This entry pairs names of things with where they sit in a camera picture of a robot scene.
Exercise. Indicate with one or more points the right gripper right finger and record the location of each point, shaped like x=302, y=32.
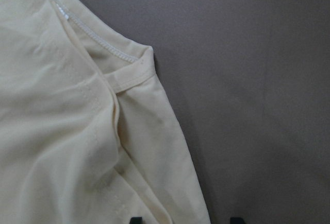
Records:
x=237, y=220

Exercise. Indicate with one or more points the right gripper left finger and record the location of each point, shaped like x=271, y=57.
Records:
x=136, y=220

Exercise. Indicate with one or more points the cream long-sleeve graphic shirt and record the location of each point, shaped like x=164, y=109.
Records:
x=87, y=132

